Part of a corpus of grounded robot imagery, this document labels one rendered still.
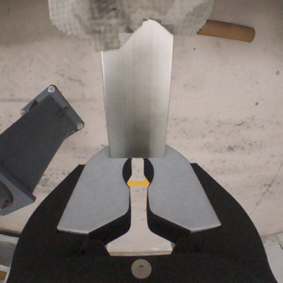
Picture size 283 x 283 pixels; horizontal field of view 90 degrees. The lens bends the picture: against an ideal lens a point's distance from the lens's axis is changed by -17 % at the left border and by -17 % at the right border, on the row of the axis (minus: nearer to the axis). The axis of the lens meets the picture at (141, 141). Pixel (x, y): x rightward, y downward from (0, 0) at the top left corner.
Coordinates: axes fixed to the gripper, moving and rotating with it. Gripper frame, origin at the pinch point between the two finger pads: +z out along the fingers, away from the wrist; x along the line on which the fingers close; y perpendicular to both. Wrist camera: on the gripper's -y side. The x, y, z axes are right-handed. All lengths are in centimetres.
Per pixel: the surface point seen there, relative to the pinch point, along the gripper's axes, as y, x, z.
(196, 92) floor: 20, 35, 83
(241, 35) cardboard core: -14, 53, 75
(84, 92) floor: 20, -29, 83
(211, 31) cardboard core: -14, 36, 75
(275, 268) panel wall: 231, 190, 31
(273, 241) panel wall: 231, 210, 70
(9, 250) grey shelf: 227, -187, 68
